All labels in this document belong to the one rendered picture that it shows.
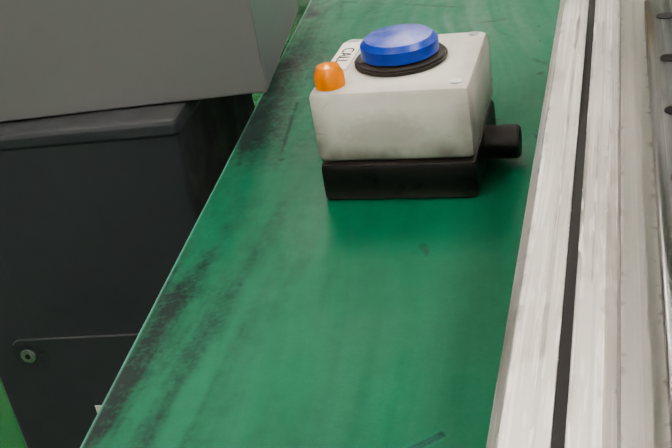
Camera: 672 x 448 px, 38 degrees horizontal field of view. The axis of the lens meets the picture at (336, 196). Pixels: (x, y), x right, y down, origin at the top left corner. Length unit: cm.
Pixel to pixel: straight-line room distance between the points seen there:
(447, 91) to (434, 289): 10
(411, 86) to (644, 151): 12
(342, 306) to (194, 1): 29
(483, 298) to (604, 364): 18
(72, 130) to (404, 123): 28
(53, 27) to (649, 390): 49
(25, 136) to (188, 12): 14
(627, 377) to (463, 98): 20
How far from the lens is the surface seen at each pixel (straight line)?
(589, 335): 25
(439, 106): 47
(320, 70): 48
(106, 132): 68
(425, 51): 49
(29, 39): 70
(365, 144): 49
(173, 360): 42
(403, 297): 42
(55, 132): 69
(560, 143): 34
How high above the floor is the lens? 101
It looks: 27 degrees down
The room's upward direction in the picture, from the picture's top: 10 degrees counter-clockwise
